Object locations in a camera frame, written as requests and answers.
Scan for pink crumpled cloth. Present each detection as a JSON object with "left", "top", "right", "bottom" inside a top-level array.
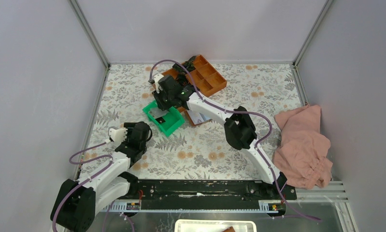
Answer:
[{"left": 273, "top": 105, "right": 333, "bottom": 189}]

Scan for orange wooden compartment tray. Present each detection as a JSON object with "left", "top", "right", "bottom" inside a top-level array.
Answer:
[{"left": 162, "top": 55, "right": 227, "bottom": 97}]

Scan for green plastic card box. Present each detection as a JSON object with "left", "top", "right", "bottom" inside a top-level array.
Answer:
[{"left": 143, "top": 101, "right": 185, "bottom": 137}]

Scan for black items in tray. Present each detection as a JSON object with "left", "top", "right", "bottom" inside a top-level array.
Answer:
[{"left": 172, "top": 56, "right": 197, "bottom": 87}]

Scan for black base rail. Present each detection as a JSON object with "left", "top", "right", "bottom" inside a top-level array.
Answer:
[{"left": 119, "top": 179, "right": 297, "bottom": 213}]

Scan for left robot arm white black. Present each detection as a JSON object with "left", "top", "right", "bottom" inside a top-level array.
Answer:
[{"left": 50, "top": 121, "right": 153, "bottom": 232}]

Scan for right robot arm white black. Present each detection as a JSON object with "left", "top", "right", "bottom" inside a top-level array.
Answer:
[{"left": 149, "top": 73, "right": 284, "bottom": 199}]

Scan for brown leather card holder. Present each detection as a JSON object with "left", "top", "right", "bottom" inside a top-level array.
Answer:
[{"left": 177, "top": 107, "right": 211, "bottom": 127}]

